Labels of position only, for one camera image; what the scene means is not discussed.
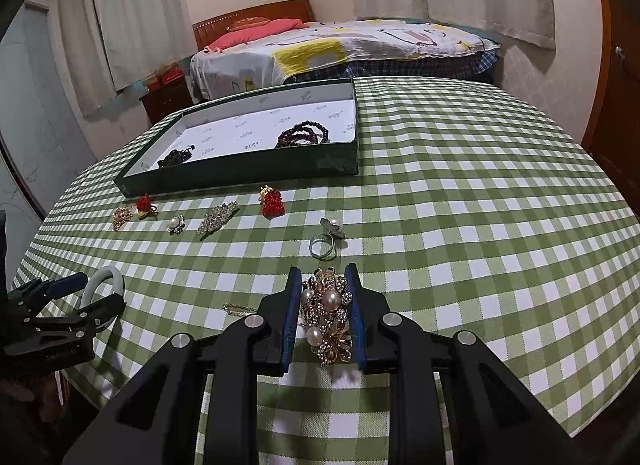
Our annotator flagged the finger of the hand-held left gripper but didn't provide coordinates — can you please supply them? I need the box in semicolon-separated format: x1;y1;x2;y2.
7;272;89;311
30;297;127;344

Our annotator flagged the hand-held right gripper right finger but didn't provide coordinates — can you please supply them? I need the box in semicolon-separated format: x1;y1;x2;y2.
345;262;593;465

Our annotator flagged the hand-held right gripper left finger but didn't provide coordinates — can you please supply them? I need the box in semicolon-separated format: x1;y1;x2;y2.
62;266;303;465

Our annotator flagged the pale jade bangle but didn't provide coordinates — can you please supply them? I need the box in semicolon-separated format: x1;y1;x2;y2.
81;266;125;332

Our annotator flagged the large gold pearl brooch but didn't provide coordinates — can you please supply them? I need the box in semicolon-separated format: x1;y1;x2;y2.
300;267;356;368

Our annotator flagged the small gold brooch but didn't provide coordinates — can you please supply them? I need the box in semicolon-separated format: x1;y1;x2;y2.
111;206;135;232

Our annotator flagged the silver pearl flower ring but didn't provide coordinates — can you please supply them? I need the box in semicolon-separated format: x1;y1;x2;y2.
308;216;347;261

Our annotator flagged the red knot gold ingot charm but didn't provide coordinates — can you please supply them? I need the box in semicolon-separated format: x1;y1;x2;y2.
136;192;160;221

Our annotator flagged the red bead gold pendant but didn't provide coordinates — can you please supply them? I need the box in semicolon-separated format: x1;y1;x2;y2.
258;185;285;218

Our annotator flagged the rhinestone hair clip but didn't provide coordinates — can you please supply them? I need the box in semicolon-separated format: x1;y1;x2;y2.
196;200;239;236

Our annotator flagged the green shallow box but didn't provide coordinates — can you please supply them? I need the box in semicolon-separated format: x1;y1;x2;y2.
113;76;360;198

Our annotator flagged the green checked tablecloth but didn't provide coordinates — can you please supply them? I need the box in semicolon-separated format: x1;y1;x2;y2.
10;76;640;465

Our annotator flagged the dark wooden nightstand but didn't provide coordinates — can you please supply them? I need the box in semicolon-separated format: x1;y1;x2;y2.
139;78;193;127

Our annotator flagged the patterned white bedspread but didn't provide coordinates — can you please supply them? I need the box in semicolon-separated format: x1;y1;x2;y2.
190;18;501;96

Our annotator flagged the wide white curtain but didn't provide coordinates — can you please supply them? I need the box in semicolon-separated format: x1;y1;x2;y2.
57;0;193;118

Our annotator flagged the pink pillow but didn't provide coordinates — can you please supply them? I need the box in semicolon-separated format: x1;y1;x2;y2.
202;18;310;53

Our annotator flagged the orange patterned pillow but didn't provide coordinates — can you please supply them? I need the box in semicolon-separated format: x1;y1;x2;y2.
226;16;271;31

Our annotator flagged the wooden bed headboard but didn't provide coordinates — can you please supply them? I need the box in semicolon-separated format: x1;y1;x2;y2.
192;0;315;52

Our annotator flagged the wooden door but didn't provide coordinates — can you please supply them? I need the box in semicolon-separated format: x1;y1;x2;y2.
582;0;640;186

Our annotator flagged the black bead bracelet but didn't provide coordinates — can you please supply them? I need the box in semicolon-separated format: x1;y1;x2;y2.
156;144;196;168

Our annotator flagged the dark red bead bracelet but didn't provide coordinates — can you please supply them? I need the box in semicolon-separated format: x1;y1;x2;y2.
274;118;331;149

